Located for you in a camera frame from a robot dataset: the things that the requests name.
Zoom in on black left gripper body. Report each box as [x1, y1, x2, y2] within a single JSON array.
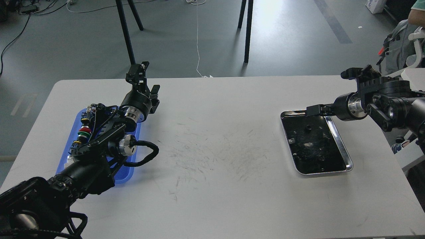
[[120, 87, 160, 121]]

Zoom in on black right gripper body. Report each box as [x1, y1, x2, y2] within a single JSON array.
[[332, 92, 367, 121]]

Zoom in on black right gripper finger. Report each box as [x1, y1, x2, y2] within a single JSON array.
[[306, 104, 335, 117]]

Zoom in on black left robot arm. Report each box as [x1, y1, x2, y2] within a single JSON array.
[[1, 61, 160, 239]]

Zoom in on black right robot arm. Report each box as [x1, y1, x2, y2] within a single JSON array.
[[305, 65, 424, 150]]

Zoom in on silver metal tray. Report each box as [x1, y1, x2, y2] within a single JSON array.
[[280, 110, 353, 176]]

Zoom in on blue plastic tray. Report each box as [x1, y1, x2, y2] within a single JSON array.
[[56, 109, 142, 185]]

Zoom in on black tripod left legs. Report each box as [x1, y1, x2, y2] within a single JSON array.
[[115, 0, 144, 65]]

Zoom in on black tripod legs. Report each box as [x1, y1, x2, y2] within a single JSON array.
[[238, 0, 254, 64], [115, 0, 144, 65]]

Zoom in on grey backpack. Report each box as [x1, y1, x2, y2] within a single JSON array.
[[376, 20, 424, 73]]

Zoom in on white side table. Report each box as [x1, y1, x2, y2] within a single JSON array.
[[395, 68, 425, 174]]

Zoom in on white office chair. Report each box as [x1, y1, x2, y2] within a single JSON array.
[[386, 27, 424, 77]]

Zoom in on white box on floor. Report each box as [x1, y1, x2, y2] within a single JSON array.
[[365, 0, 387, 15]]

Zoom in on person sitting at right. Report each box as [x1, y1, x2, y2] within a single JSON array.
[[408, 0, 425, 28]]

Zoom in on black tripod right legs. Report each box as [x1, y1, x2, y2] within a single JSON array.
[[238, 0, 254, 64]]

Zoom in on black selector switch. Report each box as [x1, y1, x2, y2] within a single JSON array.
[[80, 103, 117, 127]]

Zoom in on red push button switch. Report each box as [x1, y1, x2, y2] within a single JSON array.
[[79, 126, 92, 134]]

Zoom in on white cable on floor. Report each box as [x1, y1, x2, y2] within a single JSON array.
[[186, 0, 213, 78]]

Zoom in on green push button switch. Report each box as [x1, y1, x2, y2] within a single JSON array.
[[77, 131, 91, 140]]

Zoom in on black cable on floor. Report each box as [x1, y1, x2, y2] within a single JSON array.
[[0, 0, 68, 75]]

